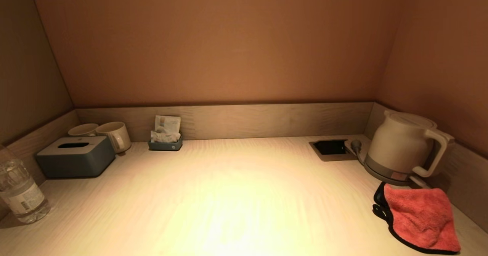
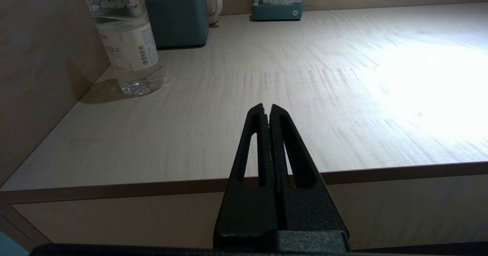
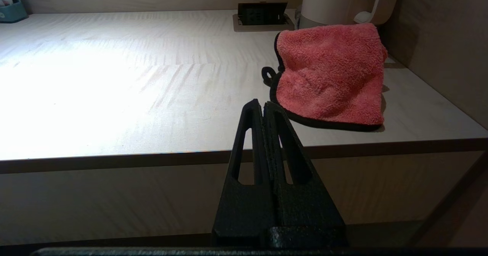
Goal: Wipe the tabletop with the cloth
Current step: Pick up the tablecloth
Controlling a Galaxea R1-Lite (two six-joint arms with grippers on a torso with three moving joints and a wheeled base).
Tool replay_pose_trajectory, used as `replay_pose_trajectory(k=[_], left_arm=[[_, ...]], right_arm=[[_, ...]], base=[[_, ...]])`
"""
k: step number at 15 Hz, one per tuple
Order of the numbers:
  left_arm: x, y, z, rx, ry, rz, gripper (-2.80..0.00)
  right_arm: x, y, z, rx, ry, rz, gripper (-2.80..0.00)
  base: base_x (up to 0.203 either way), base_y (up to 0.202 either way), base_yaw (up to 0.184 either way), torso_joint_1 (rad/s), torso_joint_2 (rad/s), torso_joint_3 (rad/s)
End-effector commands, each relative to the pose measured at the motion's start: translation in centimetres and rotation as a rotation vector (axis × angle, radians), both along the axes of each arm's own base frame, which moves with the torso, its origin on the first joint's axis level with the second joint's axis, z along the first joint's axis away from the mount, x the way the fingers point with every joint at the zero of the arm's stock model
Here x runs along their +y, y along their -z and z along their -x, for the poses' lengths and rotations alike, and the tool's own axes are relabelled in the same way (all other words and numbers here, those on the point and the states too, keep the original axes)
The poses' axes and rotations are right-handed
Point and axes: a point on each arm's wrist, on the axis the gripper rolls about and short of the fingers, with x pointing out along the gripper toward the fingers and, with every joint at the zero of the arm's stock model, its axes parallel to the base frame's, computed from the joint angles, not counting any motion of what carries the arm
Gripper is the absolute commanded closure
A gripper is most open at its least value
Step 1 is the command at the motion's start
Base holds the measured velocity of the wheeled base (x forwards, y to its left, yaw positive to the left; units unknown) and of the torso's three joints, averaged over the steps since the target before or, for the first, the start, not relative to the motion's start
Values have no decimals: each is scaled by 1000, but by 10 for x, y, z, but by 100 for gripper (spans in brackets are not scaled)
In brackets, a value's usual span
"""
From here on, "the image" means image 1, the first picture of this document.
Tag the red cloth with black trim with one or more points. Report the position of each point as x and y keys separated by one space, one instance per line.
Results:
x=419 y=218

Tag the grey tissue box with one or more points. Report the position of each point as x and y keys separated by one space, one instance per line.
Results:
x=76 y=160

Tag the small blue-grey sachet holder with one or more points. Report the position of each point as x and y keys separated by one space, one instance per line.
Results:
x=164 y=146

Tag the white electric kettle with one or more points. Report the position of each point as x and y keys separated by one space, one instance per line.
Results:
x=400 y=145

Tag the tall white printed sachet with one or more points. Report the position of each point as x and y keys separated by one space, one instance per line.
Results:
x=167 y=122

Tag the black recessed socket box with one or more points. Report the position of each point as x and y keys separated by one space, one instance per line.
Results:
x=330 y=148

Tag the grey kettle base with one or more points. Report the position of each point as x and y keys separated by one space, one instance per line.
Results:
x=385 y=176

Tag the clear plastic water bottle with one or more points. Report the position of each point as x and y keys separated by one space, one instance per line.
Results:
x=21 y=195

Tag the white ceramic mug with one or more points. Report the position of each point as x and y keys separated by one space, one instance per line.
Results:
x=114 y=134
x=82 y=129

